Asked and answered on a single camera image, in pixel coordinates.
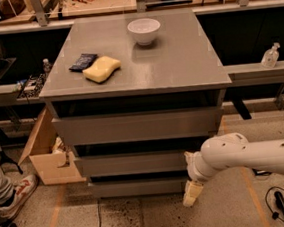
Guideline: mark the tray of small parts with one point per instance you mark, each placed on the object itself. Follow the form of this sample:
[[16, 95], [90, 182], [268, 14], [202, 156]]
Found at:
[[32, 88]]

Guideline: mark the open cardboard box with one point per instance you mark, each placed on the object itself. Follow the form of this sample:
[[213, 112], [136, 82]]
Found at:
[[53, 163]]

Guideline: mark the black power adapter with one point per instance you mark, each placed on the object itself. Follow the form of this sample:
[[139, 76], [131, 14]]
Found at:
[[261, 172]]

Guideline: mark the red white sneaker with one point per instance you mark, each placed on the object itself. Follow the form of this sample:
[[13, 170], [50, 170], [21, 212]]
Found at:
[[19, 195]]

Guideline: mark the grey top drawer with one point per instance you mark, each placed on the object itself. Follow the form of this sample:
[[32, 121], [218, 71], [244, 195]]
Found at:
[[139, 126]]

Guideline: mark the dark blue snack packet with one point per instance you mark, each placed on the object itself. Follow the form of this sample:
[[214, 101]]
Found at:
[[83, 62]]

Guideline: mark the yellow sponge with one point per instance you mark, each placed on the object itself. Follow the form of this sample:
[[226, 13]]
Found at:
[[101, 69]]

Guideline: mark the grey bottom drawer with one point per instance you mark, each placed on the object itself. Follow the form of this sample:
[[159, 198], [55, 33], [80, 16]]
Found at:
[[138, 187]]

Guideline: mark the grey drawer cabinet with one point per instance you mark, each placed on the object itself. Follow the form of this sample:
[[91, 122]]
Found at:
[[179, 70]]

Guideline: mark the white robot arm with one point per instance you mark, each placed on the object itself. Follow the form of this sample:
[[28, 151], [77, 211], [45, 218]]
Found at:
[[228, 151]]

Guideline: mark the grey drawer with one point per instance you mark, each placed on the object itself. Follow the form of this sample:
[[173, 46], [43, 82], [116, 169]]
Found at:
[[138, 187], [131, 164], [139, 126]]

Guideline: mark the white ceramic bowl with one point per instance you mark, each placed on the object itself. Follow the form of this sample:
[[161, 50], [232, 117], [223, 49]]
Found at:
[[144, 31]]

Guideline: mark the small clear bottle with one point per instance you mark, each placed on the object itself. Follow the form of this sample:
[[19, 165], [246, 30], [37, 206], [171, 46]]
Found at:
[[46, 66]]

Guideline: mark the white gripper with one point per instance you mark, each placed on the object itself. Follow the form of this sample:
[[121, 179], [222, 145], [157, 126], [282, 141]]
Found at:
[[195, 169]]

